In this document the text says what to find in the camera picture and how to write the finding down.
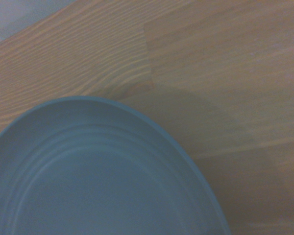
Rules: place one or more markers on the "grey-blue round plate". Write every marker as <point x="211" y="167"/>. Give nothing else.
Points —
<point x="93" y="186"/>

